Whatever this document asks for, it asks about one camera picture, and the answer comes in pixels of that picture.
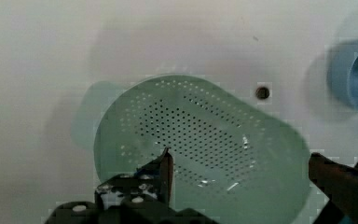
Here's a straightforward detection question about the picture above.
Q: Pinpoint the blue bowl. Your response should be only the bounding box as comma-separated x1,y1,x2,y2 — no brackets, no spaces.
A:
326,39,358,111

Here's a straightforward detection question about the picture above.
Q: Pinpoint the green oval strainer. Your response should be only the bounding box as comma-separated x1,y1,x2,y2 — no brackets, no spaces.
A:
71,75,310,224

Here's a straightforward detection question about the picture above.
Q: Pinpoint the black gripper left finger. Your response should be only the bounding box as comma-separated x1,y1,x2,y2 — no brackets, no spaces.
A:
94,147,173,215

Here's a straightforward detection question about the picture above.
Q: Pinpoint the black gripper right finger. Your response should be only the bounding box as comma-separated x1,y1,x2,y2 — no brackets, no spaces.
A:
309,153,358,224

